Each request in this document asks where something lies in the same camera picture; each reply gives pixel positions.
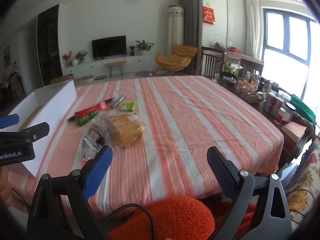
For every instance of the red wall calendar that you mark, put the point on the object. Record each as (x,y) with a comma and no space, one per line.
(208,15)

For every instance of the grey curtain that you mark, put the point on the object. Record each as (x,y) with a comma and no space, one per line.
(191,17)

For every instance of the white standing air conditioner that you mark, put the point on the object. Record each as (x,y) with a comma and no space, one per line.
(176,30)

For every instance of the white TV cabinet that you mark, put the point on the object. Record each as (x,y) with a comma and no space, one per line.
(140,62)

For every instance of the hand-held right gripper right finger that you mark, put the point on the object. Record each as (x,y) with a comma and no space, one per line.
(221,172)

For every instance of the large window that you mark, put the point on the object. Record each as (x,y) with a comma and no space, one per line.
(287,42)

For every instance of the wooden side table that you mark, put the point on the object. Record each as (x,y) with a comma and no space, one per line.
(250,63)

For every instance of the tan book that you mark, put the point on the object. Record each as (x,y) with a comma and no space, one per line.
(293,131)

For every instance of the black television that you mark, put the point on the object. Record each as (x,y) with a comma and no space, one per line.
(108,47)

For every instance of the white round vase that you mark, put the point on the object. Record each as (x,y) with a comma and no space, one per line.
(75,62)

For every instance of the red snack packet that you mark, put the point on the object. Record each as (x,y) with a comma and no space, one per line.
(87,113)

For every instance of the purple round mat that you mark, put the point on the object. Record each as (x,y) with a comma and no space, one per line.
(143,73)

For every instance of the green cloth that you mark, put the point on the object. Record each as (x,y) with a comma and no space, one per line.
(303,108)

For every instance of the dark glass cabinet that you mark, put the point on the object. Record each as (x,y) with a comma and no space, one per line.
(48,45)

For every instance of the dark wooden chair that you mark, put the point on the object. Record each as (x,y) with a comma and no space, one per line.
(211,62)

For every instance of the white curtain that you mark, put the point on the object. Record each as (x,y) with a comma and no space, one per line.
(253,27)

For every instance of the white board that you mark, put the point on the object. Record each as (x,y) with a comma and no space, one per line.
(55,110)

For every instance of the orange lounge chair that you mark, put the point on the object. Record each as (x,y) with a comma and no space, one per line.
(175,57)

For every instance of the clear bag of dark pastries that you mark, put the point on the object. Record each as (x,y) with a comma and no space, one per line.
(96,132)

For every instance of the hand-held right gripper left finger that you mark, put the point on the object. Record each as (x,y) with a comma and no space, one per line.
(97,173)

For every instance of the large green potted plant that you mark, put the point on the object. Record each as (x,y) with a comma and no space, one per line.
(143,46)

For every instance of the floral cushion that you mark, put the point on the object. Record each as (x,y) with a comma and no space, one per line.
(306,180)

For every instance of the small green potted plant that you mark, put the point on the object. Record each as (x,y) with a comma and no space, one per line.
(132,50)

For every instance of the dark biscuit roll packet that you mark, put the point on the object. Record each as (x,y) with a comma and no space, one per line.
(117,102)

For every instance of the green snack packet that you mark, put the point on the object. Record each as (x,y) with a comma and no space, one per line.
(128,106)

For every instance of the leafy plant in vase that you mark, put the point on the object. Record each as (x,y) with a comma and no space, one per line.
(81,55)

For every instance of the red flower arrangement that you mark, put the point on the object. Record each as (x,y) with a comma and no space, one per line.
(67,57)

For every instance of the orange striped tablecloth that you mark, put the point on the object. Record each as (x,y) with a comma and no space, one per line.
(187,130)

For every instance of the group of jars and bottles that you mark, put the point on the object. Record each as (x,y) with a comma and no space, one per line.
(275,102)

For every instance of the wooden stool with metal legs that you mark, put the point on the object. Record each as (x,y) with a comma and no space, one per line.
(115,63)

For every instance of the woven basket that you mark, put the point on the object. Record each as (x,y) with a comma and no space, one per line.
(251,96)

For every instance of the bagged bread loaf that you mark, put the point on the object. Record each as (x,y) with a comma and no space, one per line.
(127,132)

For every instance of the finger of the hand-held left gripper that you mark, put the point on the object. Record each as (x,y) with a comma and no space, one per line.
(37,129)
(8,121)

